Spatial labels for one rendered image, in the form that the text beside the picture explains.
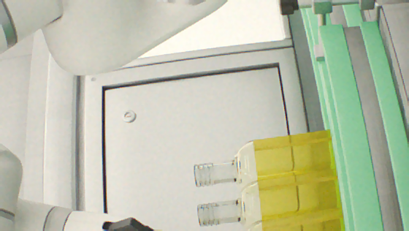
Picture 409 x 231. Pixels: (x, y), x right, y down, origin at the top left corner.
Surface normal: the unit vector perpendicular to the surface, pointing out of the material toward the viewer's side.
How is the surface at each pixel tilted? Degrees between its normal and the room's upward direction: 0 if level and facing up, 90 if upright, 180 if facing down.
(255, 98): 90
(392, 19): 90
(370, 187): 90
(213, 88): 90
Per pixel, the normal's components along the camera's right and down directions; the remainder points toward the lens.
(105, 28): 0.43, 0.51
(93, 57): 0.15, 0.66
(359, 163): -0.11, -0.58
